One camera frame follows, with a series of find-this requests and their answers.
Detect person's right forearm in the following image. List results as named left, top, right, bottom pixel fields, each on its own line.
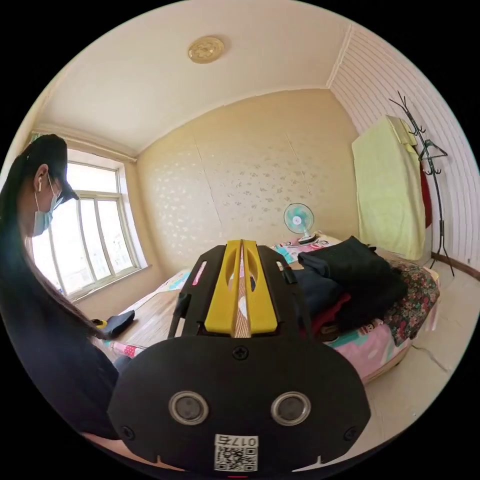
left=79, top=430, right=185, bottom=472

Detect small teal fan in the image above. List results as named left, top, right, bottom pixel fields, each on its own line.
left=283, top=202, right=320, bottom=245

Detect round golden ceiling lamp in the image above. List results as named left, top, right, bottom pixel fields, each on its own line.
left=187, top=35, right=226, bottom=65

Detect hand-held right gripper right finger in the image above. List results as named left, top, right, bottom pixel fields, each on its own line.
left=242, top=239, right=280, bottom=335

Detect person's body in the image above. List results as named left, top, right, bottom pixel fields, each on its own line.
left=0, top=133, right=133, bottom=443

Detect dark metal coat rack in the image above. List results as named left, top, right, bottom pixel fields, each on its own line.
left=388, top=89, right=458, bottom=279

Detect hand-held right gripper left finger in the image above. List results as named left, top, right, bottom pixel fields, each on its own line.
left=204, top=239, right=243, bottom=333

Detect window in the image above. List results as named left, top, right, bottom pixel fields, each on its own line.
left=29, top=149, right=153, bottom=303

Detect bed with woven mat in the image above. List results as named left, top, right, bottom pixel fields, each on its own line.
left=74, top=229, right=442, bottom=388

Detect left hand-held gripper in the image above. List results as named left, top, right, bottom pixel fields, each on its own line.
left=92, top=310, right=136, bottom=339

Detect floral blanket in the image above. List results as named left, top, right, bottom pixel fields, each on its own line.
left=381, top=259, right=442, bottom=348

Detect pile of clothes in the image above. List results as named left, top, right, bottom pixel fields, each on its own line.
left=291, top=235, right=410, bottom=343

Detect red hanging cloth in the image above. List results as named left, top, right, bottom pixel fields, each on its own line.
left=419, top=167, right=433, bottom=230

